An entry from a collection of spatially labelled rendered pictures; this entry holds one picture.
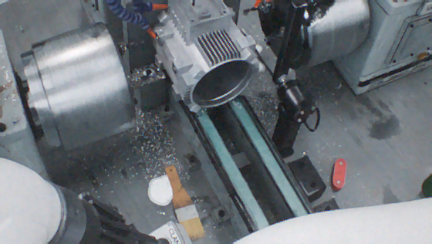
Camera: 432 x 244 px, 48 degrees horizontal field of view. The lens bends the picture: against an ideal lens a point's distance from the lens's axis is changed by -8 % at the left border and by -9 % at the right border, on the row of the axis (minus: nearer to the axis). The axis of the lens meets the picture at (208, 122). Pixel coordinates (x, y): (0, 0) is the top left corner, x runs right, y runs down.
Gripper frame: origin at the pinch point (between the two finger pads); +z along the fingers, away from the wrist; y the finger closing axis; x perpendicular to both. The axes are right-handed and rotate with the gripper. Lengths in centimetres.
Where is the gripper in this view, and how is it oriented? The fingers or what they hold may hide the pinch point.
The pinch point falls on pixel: (140, 242)
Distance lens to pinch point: 85.7
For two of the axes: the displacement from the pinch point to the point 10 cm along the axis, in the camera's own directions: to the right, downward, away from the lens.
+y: -4.3, -7.7, 4.7
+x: -8.1, 5.6, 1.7
